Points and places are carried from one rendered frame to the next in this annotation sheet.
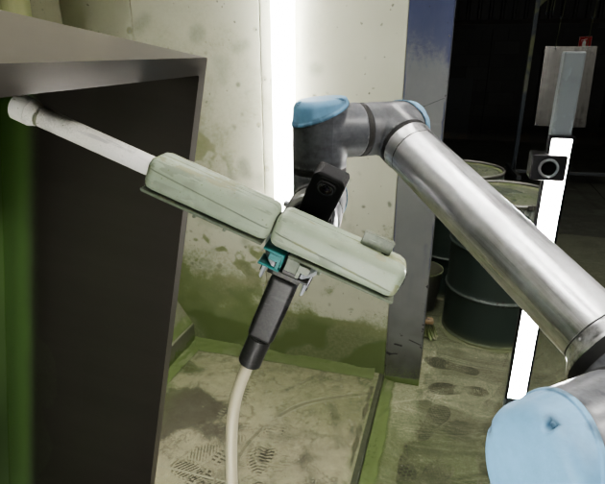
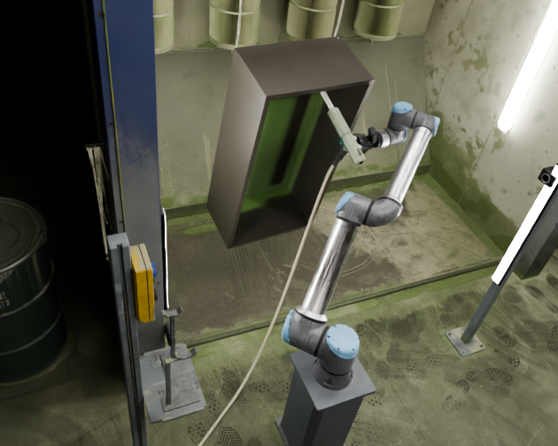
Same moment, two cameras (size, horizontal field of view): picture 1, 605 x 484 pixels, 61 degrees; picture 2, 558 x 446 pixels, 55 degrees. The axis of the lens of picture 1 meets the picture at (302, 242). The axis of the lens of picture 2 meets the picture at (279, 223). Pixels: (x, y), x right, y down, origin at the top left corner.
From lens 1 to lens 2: 2.12 m
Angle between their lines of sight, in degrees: 43
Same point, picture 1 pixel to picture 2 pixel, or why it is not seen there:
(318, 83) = not seen: outside the picture
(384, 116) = (419, 120)
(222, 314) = (445, 168)
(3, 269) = (315, 104)
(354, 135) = (405, 121)
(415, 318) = (539, 238)
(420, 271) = (557, 211)
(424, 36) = not seen: outside the picture
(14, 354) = (308, 131)
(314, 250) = (346, 145)
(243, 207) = (339, 128)
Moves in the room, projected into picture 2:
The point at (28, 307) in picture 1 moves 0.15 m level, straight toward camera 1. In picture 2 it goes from (316, 119) to (309, 131)
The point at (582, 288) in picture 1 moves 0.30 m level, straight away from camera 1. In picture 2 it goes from (392, 188) to (455, 188)
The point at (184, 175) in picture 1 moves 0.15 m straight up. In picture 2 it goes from (333, 115) to (339, 86)
